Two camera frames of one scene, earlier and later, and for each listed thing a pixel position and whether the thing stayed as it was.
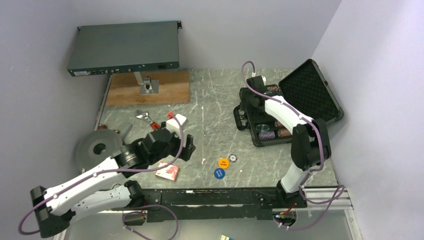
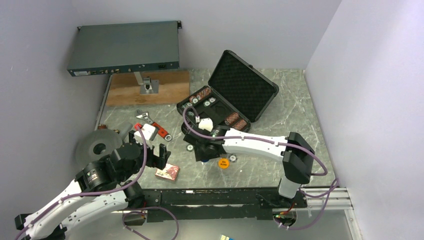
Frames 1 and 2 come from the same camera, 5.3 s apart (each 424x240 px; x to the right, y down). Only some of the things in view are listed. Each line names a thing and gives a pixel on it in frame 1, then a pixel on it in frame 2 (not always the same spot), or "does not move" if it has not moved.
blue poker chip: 233,158 does not move
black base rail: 191,205 does not move
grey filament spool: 96,146 does not move
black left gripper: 186,151 → 155,161
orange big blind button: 223,163 does not move
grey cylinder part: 124,128 does not move
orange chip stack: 284,133 → 240,125
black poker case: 306,89 → 236,95
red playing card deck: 170,172 does not move
